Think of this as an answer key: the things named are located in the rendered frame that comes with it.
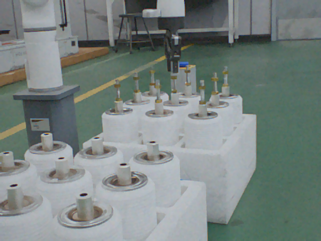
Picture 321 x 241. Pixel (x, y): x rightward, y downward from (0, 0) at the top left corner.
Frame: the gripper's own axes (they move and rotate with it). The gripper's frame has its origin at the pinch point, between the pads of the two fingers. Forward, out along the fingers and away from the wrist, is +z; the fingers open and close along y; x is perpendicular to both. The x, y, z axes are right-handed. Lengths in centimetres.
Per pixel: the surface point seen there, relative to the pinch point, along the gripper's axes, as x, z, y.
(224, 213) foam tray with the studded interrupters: -6.6, 32.1, -26.9
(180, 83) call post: -7.1, 8.6, 25.1
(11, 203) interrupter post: 35, 10, -59
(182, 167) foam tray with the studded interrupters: 2.3, 21.3, -21.6
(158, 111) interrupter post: 6.1, 9.2, -11.7
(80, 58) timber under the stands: 36, 30, 345
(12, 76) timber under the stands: 87, 30, 233
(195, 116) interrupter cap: -2.2, 9.8, -17.7
